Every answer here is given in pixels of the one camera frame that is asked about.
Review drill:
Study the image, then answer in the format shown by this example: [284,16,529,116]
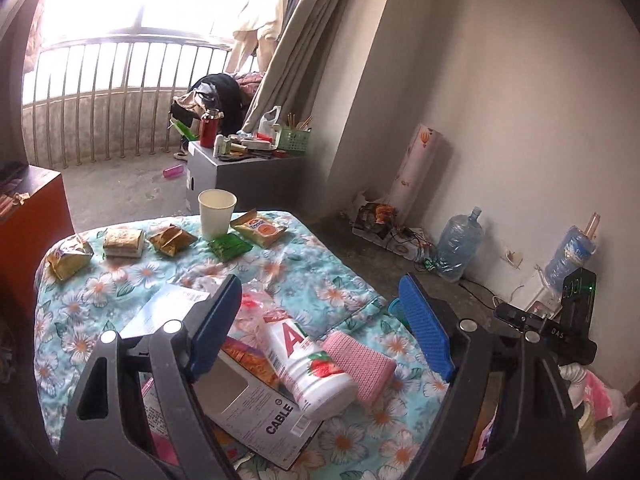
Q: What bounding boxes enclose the white windowed cardboard box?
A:
[192,347,326,472]

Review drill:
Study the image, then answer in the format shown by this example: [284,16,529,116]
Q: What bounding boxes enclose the green snack packet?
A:
[207,234,251,261]

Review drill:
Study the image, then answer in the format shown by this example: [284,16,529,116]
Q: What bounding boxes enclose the white paper cup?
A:
[198,188,238,240]

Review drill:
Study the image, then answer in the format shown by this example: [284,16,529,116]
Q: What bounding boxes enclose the metal balcony railing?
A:
[22,35,236,168]

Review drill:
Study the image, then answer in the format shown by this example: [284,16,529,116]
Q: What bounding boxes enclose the black bag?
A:
[192,74,247,136]

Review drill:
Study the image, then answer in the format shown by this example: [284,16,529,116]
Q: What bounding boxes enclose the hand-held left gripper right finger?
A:
[398,273,588,480]

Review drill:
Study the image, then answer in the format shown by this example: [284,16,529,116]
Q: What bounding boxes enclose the blue water dispenser bottle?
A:
[542,212,599,291]

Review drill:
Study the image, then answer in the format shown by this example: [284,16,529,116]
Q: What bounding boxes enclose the cream round container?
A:
[579,400,614,432]

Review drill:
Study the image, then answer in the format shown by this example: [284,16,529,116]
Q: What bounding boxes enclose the white strawberry milk bottle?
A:
[262,317,359,422]

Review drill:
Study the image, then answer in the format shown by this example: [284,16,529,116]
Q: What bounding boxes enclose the floral quilted blanket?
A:
[34,209,481,480]

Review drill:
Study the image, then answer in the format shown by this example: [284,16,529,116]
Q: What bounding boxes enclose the white plastic bag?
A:
[257,106,284,136]

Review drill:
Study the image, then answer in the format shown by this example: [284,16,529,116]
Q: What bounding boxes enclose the grey cabinet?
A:
[186,140,307,214]

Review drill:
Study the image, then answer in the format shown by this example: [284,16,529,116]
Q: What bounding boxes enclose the red thermos bottle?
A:
[199,108,224,149]

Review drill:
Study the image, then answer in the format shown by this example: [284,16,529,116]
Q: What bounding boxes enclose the white dispenser base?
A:
[520,270,562,317]

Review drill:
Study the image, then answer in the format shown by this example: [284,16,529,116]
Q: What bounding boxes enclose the large clear water jug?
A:
[435,206,485,284]

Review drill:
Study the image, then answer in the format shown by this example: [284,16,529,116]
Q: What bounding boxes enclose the orange cardboard box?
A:
[0,162,76,321]

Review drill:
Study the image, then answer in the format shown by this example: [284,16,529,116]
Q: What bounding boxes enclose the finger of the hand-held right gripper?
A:
[493,302,545,334]

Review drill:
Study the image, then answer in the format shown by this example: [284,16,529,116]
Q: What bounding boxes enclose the person's right hand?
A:
[559,361,589,387]

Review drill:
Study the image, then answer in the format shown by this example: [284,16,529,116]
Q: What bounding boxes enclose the hanging beige clothes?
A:
[225,0,301,77]

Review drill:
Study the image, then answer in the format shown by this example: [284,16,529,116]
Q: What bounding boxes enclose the yellow snack packet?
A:
[45,237,94,282]

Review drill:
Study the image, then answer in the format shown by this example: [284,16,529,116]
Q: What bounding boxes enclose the white paper sheet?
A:
[119,283,212,348]

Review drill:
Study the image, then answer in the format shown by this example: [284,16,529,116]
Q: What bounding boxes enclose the brown gold snack packet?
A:
[149,225,199,258]

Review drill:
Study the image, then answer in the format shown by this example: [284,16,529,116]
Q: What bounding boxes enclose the beige curtain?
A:
[240,0,401,137]

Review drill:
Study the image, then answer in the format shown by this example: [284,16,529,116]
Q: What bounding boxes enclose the beige sandwich cracker packet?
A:
[102,227,146,259]

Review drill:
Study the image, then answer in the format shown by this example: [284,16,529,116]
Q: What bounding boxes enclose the green plastic basket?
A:
[276,127,312,155]

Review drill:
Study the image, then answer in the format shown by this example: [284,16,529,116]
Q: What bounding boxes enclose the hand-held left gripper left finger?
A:
[57,274,246,480]

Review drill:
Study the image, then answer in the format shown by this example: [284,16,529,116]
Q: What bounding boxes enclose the orange print snack packet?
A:
[232,211,289,249]

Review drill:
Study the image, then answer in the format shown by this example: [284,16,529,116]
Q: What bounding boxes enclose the pink knitted cloth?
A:
[320,331,399,407]

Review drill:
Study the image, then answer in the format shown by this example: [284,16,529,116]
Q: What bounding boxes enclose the white balloon print roll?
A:
[387,124,444,212]

